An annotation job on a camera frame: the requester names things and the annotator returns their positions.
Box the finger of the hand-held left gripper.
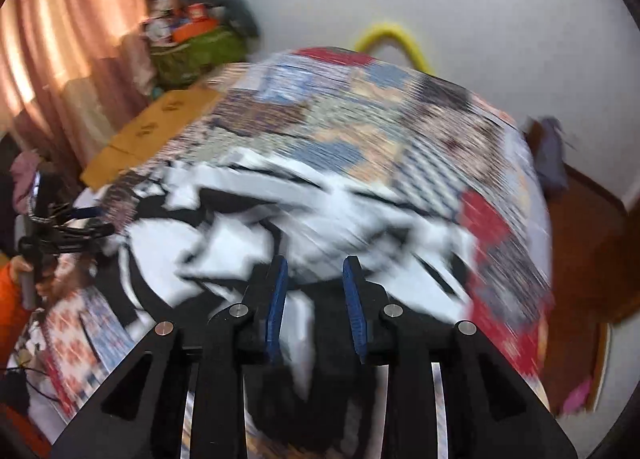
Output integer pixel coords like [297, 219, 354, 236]
[52, 206, 105, 224]
[50, 223, 117, 254]

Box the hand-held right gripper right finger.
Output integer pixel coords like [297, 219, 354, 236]
[341, 255, 577, 459]

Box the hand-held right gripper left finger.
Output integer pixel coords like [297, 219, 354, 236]
[50, 255, 290, 459]

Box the black and white printed shirt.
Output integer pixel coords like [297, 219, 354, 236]
[97, 149, 477, 459]

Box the person's left forearm orange sleeve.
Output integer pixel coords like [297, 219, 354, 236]
[0, 261, 32, 327]

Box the person's left hand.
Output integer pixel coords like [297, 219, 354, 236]
[9, 255, 68, 302]

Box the pink cloth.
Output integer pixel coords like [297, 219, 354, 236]
[11, 151, 42, 212]

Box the wooden board with flower cutouts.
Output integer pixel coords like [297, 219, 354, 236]
[80, 88, 224, 190]

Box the pink striped curtain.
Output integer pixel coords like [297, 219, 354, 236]
[0, 0, 161, 174]

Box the patchwork printed bedspread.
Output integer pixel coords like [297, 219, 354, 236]
[10, 45, 555, 422]

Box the green patterned bag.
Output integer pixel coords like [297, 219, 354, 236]
[149, 29, 249, 88]

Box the orange box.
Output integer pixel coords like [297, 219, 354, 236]
[172, 14, 221, 42]

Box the bright pink item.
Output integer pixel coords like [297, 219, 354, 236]
[562, 378, 595, 416]

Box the grey cloth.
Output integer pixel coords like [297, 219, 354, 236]
[532, 115, 570, 197]

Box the dark teal cloth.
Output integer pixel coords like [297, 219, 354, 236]
[215, 0, 262, 42]

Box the yellow foam hoop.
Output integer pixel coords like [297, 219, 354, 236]
[354, 23, 435, 76]

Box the black cable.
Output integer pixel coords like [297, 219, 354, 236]
[0, 361, 63, 405]

